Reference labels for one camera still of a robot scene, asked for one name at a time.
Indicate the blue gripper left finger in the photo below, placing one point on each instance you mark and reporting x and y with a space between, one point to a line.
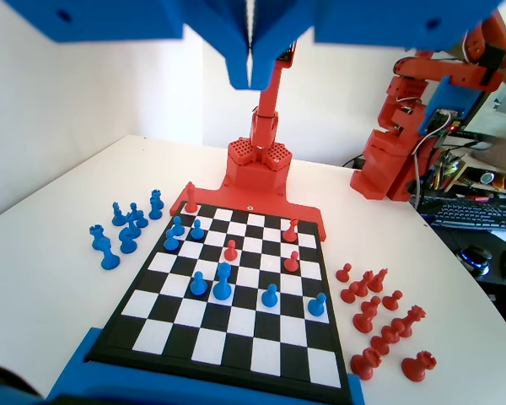
232 38

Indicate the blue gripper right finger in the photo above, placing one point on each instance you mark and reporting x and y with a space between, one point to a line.
270 34

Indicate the red leader arm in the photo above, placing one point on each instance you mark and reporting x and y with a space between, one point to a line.
379 164

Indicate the blue chess king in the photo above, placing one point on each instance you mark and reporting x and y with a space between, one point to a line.
222 289

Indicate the red robot arm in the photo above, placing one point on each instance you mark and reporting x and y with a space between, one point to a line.
267 101

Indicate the red piece board corner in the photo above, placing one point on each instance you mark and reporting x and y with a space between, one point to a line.
190 199

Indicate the blue chess pawn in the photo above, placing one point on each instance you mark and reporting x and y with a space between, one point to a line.
177 228
170 243
197 232
133 209
141 220
109 258
198 287
270 298
317 307

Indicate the blue chess bishop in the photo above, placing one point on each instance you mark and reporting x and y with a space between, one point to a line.
118 217
132 227

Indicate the blue chess knight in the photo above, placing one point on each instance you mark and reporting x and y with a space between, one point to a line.
127 242

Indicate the red chess queen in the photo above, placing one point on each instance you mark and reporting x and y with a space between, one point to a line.
409 320

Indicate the red chess rook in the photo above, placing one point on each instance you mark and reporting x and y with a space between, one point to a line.
419 365

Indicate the person's hand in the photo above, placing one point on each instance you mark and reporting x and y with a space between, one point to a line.
504 156

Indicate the wooden desk shelf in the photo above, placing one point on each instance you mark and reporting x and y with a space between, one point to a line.
468 166

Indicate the black computer monitor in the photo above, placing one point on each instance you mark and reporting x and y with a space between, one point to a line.
502 114

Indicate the round dial gadget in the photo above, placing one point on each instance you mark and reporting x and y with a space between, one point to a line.
487 177

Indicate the black computer keyboard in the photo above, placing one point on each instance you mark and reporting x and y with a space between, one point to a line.
472 215

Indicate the black computer mouse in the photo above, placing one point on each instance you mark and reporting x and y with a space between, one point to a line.
476 258

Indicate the black and white chessboard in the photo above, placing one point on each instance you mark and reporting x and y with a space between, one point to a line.
244 346

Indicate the red robot base plate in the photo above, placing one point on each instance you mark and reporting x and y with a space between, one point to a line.
244 196

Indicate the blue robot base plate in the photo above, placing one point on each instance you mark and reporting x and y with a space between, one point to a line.
73 371

